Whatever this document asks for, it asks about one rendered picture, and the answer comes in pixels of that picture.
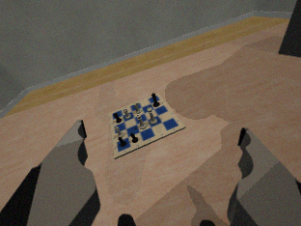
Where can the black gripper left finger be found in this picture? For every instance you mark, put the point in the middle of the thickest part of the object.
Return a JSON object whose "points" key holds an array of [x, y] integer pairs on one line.
{"points": [[60, 191]]}

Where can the blue and cream chessboard with pieces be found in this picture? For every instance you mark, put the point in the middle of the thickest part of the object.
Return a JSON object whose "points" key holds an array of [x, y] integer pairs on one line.
{"points": [[167, 124]]}

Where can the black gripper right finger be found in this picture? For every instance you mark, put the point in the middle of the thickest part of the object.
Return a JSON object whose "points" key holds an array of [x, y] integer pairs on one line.
{"points": [[268, 195]]}

